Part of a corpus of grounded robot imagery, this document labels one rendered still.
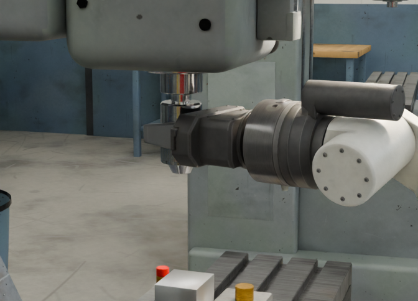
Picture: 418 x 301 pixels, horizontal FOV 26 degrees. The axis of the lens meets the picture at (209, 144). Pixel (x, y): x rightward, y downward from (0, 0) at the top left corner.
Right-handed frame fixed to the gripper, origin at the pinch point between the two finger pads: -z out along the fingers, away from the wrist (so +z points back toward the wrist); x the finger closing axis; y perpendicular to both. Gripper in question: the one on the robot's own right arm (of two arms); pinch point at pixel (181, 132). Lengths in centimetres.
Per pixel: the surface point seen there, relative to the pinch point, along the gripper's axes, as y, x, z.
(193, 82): -5.8, 0.7, 2.3
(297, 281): 32, -44, -10
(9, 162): 117, -396, -464
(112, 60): -8.8, 10.3, -0.9
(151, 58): -9.0, 9.1, 3.3
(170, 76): -6.4, 2.3, 0.4
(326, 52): 33, -511, -250
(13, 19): -12.9, 15.6, -9.4
